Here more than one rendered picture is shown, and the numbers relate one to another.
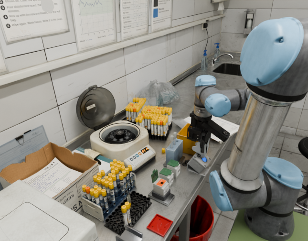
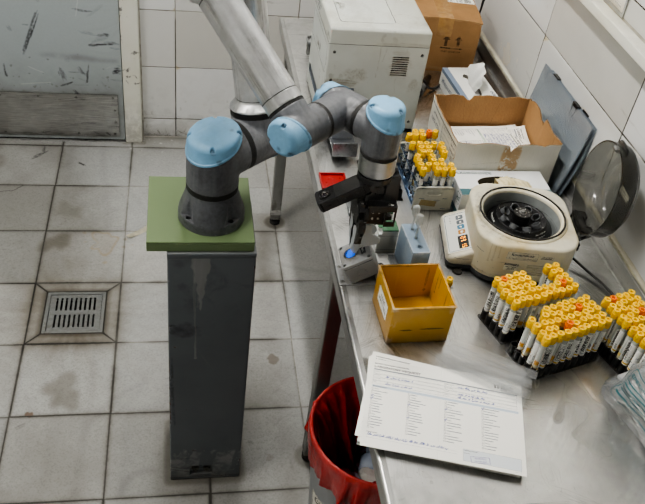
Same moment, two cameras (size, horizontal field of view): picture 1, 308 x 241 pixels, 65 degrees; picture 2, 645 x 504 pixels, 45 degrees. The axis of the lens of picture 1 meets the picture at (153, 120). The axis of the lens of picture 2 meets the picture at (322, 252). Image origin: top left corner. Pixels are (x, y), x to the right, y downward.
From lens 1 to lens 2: 2.14 m
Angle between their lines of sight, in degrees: 100
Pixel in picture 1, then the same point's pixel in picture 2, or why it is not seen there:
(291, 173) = (202, 126)
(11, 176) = (531, 118)
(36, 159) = (545, 139)
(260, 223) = not seen: hidden behind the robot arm
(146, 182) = (405, 220)
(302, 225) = (166, 226)
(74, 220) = (345, 24)
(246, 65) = not seen: outside the picture
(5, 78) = (601, 13)
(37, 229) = (360, 16)
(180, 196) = (341, 220)
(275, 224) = not seen: hidden behind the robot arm
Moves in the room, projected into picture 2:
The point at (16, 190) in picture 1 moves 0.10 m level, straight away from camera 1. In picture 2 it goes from (416, 26) to (454, 34)
